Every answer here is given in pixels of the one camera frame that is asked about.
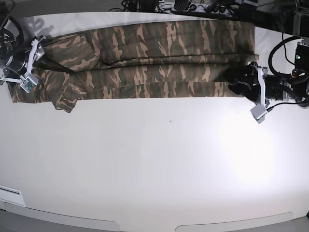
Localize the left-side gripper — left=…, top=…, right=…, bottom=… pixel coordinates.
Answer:
left=222, top=61, right=298, bottom=107

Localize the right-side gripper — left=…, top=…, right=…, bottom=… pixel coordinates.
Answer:
left=0, top=35, right=74, bottom=84

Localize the white label plate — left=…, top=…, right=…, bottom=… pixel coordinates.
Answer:
left=0, top=186, right=26, bottom=207

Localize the right-side wrist camera board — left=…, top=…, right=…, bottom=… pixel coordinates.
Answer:
left=20, top=74, right=38, bottom=93

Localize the left-side wrist camera board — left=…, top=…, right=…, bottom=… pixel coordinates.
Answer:
left=251, top=103, right=267, bottom=124

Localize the camouflage T-shirt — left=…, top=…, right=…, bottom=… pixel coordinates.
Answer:
left=8, top=20, right=258, bottom=113

